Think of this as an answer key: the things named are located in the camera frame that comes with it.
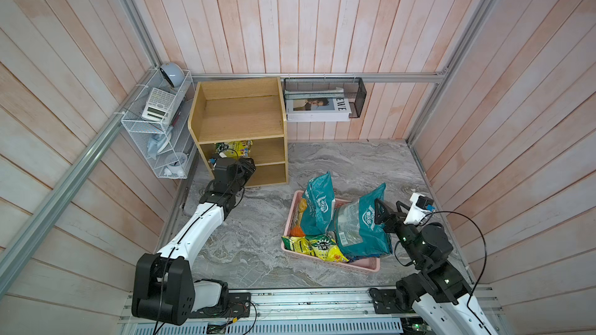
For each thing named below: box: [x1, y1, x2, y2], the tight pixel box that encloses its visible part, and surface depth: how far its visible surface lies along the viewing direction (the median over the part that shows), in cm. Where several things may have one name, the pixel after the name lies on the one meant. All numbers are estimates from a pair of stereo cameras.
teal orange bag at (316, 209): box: [290, 171, 337, 239], surface depth 76 cm
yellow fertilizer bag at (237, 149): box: [215, 139, 253, 159], surface depth 92 cm
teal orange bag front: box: [335, 183, 393, 260], surface depth 72 cm
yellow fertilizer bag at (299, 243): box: [280, 235, 318, 257], surface depth 79 cm
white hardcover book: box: [285, 86, 353, 122], surface depth 95 cm
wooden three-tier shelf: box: [187, 77, 289, 187], surface depth 90 cm
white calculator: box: [141, 87, 177, 124], surface depth 77 cm
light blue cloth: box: [147, 126, 174, 161], surface depth 83 cm
